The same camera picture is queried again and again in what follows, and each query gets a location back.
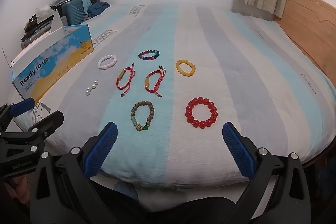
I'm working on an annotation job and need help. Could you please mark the teal suitcase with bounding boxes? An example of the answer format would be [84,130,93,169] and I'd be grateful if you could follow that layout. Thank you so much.
[61,0,91,26]

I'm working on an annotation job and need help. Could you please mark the yellow bead bracelet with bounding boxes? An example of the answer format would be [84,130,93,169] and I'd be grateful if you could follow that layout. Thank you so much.
[175,59,196,77]

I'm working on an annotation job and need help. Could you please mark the person's left hand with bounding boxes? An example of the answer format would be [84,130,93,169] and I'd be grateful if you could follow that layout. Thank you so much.
[3,175,34,206]

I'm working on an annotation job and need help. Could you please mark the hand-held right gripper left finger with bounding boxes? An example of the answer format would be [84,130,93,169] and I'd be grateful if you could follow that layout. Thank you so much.
[29,122,118,224]

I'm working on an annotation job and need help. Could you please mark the wooden bead bracelet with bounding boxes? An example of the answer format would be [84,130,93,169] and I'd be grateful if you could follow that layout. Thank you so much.
[130,101,155,132]

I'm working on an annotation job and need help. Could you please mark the red cord bracelet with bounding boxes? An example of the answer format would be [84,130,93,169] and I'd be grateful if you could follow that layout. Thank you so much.
[116,64,136,98]
[144,65,166,98]

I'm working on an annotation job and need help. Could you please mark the person's dark pants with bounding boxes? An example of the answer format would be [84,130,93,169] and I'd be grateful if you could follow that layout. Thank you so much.
[89,179,250,224]

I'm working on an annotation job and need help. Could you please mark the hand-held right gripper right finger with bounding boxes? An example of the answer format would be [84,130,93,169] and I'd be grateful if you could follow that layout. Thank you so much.
[222,122,311,224]

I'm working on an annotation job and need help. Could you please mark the blue clothes pile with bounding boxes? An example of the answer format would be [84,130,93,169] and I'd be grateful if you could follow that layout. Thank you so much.
[87,2,111,18]

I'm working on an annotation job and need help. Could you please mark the white bead bracelet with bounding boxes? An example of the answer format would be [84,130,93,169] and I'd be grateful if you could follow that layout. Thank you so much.
[98,54,118,70]

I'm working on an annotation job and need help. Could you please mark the white plastic bag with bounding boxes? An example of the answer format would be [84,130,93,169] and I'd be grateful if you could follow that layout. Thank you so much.
[35,5,53,17]

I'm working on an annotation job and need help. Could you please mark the grey suitcase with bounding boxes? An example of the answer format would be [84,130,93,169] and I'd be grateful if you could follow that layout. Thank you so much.
[20,27,50,50]

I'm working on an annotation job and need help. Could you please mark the red bead bracelet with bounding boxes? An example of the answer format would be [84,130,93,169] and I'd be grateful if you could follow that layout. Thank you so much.
[185,97,218,129]

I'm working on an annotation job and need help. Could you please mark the printed cardboard box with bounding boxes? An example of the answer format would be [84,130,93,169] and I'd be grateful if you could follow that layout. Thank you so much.
[2,12,93,104]

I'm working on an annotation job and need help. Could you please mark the multicolour bead bracelet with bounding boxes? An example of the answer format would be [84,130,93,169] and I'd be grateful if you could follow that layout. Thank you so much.
[138,49,161,61]

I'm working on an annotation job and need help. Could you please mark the striped bed sheet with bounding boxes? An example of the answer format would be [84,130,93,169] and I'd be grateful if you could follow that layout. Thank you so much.
[8,2,331,188]

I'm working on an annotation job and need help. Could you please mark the wooden headboard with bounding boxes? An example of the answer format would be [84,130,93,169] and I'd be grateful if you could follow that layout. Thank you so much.
[273,0,336,75]

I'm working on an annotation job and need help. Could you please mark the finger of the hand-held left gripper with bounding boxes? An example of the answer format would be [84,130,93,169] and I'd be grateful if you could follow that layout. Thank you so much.
[0,98,35,132]
[24,110,65,147]

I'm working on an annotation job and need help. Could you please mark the stack of black items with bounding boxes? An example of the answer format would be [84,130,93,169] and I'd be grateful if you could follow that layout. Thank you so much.
[25,14,53,33]

